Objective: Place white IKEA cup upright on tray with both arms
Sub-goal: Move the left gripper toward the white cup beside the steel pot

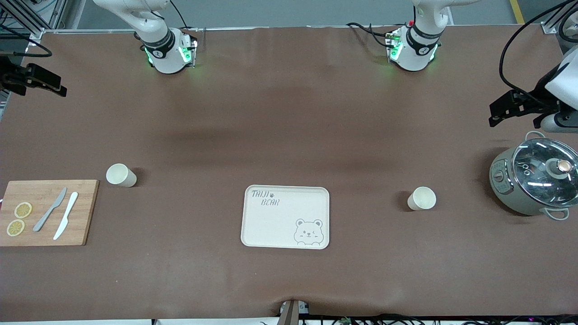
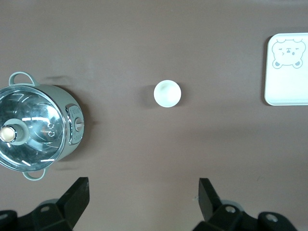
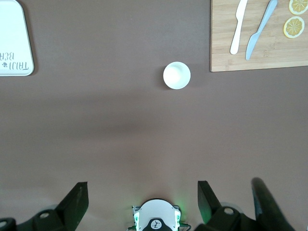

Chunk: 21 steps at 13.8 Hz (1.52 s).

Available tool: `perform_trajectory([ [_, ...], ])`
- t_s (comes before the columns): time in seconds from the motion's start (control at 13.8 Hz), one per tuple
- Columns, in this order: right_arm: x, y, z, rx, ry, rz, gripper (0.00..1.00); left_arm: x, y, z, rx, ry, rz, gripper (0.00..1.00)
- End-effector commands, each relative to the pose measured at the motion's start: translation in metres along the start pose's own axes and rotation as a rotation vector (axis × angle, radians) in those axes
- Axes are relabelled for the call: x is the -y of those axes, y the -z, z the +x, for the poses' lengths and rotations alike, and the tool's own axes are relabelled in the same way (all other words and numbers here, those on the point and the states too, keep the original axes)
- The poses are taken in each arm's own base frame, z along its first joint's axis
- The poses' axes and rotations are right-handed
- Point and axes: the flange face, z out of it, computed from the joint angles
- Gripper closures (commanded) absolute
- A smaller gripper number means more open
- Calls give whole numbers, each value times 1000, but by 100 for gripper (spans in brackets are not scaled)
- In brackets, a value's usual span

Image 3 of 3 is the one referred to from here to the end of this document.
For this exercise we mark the white plastic knife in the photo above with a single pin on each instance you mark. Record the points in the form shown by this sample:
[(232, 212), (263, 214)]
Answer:
[(238, 29)]

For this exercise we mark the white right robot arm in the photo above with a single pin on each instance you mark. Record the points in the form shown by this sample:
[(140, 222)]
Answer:
[(156, 211)]

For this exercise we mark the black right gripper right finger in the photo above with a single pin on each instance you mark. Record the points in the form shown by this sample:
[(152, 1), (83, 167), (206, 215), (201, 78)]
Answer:
[(211, 214)]

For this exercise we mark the grey plastic knife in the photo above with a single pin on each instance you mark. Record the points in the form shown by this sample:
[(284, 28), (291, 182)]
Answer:
[(253, 41)]

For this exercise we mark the wooden cutting board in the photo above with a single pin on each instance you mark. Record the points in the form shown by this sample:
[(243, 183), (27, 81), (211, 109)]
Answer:
[(221, 57)]

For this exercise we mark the white plastic cup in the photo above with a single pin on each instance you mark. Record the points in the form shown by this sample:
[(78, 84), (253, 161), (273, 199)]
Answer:
[(176, 75)]

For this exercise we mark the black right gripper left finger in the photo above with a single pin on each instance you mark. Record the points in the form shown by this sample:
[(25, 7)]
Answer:
[(69, 211)]

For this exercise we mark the lemon slice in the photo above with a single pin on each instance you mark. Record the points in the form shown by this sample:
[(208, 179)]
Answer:
[(299, 6), (293, 27)]

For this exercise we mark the cream bear print tray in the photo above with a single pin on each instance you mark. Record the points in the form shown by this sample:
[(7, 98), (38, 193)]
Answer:
[(14, 36)]

